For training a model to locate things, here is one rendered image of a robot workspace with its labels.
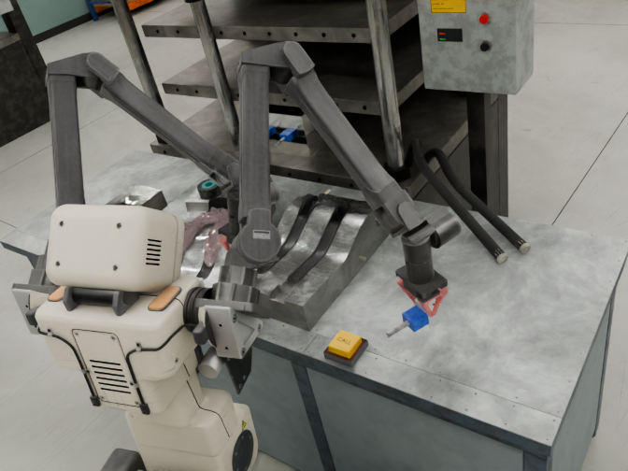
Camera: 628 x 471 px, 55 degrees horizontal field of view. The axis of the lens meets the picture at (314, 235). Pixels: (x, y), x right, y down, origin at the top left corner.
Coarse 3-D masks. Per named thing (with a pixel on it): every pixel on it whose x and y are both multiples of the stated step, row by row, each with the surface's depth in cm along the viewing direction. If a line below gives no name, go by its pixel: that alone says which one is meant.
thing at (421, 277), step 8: (432, 256) 125; (408, 264) 125; (416, 264) 124; (424, 264) 124; (432, 264) 125; (400, 272) 131; (408, 272) 126; (416, 272) 125; (424, 272) 125; (432, 272) 126; (408, 280) 128; (416, 280) 126; (424, 280) 126; (432, 280) 127; (440, 280) 126; (416, 288) 126; (424, 288) 125; (432, 288) 125; (440, 288) 126; (424, 296) 125
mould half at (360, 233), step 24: (288, 216) 180; (312, 216) 176; (360, 216) 170; (312, 240) 172; (336, 240) 169; (360, 240) 169; (288, 264) 167; (336, 264) 163; (360, 264) 172; (264, 288) 160; (312, 288) 156; (336, 288) 164; (288, 312) 157; (312, 312) 156
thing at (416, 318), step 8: (416, 304) 135; (432, 304) 133; (440, 304) 132; (408, 312) 134; (416, 312) 134; (424, 312) 133; (440, 312) 134; (408, 320) 133; (416, 320) 132; (424, 320) 133; (432, 320) 133; (440, 320) 135; (392, 328) 133; (400, 328) 132; (416, 328) 132
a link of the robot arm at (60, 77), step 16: (48, 64) 130; (64, 64) 131; (80, 64) 133; (48, 80) 132; (64, 80) 131; (80, 80) 138; (96, 80) 136; (64, 96) 131; (64, 112) 131; (64, 128) 130; (64, 144) 130; (64, 160) 129; (80, 160) 131; (64, 176) 129; (80, 176) 130; (64, 192) 128; (80, 192) 130
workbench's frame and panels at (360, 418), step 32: (32, 256) 217; (608, 320) 172; (256, 352) 176; (288, 352) 155; (224, 384) 201; (256, 384) 188; (288, 384) 176; (320, 384) 166; (352, 384) 156; (576, 384) 130; (256, 416) 202; (288, 416) 188; (320, 416) 177; (352, 416) 166; (384, 416) 157; (416, 416) 148; (448, 416) 132; (576, 416) 156; (288, 448) 202; (320, 448) 188; (352, 448) 177; (384, 448) 166; (416, 448) 157; (448, 448) 149; (480, 448) 141; (512, 448) 134; (544, 448) 120; (576, 448) 169
